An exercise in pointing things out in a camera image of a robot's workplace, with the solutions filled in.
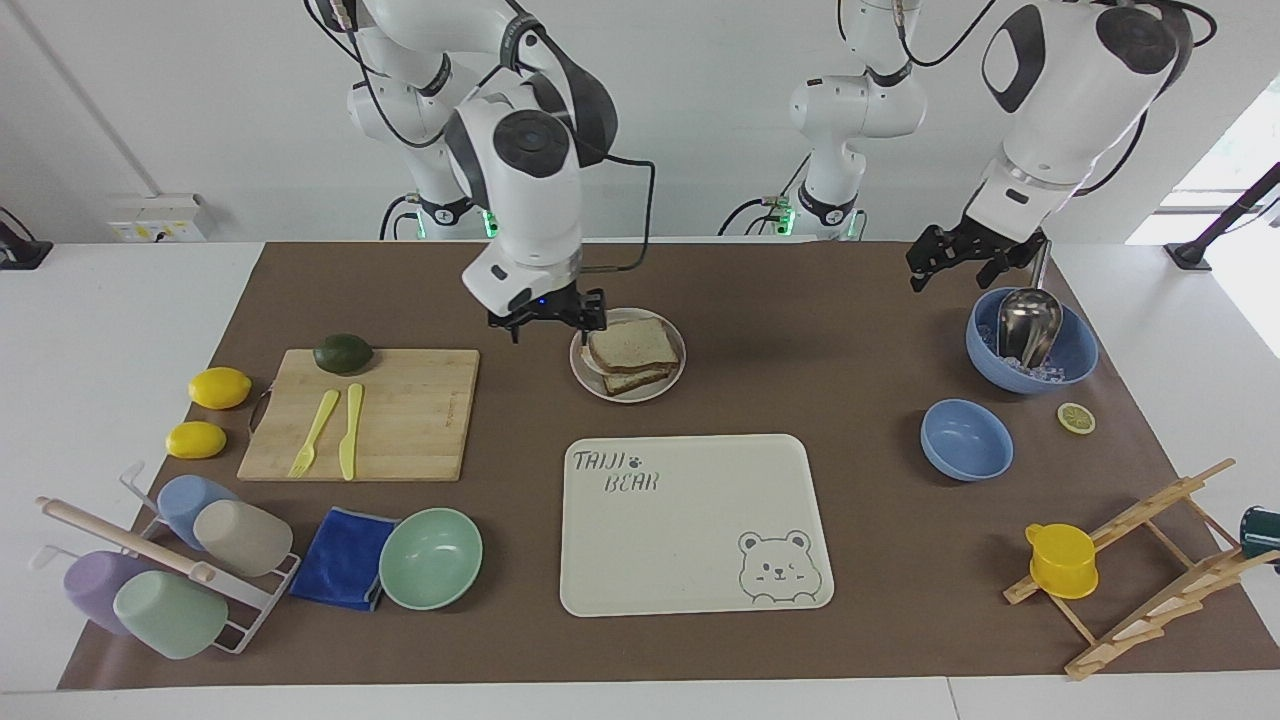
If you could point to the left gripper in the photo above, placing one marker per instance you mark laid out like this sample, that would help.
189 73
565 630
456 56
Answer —
990 238

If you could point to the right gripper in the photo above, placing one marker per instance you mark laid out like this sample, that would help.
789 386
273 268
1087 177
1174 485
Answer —
545 305

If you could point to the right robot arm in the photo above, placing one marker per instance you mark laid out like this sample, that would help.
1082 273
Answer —
520 215

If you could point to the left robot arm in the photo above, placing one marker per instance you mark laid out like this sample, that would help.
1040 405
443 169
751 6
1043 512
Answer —
1060 100

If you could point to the beige round plate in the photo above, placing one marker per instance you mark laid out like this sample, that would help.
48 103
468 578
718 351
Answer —
580 372

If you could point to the toasted bread slice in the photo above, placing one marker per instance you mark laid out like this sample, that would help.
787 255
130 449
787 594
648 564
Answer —
640 381
632 343

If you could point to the metal ice scoop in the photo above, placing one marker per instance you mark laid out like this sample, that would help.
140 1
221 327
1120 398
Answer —
1030 320

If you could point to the large blue bowl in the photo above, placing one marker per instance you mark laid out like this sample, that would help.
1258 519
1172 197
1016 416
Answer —
985 360

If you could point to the bamboo cutting board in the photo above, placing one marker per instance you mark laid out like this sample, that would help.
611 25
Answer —
410 420

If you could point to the small blue bowl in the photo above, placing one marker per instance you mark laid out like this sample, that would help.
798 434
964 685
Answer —
965 440

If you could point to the lemon slice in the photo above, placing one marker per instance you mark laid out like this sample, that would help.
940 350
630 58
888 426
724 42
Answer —
1076 418

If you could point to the green avocado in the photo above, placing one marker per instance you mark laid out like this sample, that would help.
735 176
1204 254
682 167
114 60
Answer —
343 354

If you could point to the yellow plastic knife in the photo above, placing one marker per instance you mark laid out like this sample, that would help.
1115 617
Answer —
350 430

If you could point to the cream tray with bear print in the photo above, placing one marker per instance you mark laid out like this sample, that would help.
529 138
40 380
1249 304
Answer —
660 540

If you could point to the yellow plastic fork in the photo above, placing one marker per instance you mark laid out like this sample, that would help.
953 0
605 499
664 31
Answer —
315 430

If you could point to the black stand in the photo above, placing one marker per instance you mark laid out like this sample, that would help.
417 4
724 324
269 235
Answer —
1225 218
20 252

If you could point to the mint green bowl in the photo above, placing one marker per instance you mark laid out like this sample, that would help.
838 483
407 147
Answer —
430 560

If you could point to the wooden dish rack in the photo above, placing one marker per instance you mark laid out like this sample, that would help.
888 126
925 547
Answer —
1150 515

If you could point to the blue folded cloth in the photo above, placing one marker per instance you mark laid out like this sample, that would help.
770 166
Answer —
340 560

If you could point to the yellow lemon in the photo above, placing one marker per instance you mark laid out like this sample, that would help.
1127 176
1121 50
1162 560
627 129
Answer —
196 440
220 388

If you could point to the beige plastic cup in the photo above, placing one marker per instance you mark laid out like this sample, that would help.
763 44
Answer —
245 538

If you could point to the dark green cup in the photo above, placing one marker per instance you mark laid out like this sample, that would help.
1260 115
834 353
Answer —
1262 532

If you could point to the blue plastic cup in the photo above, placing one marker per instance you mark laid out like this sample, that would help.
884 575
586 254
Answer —
180 500

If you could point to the mint green plastic cup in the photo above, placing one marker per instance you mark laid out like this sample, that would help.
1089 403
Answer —
170 615

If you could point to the purple plastic cup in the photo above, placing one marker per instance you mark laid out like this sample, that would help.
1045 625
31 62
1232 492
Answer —
95 590

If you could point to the white wall socket box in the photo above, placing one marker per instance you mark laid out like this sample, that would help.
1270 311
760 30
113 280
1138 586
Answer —
155 220

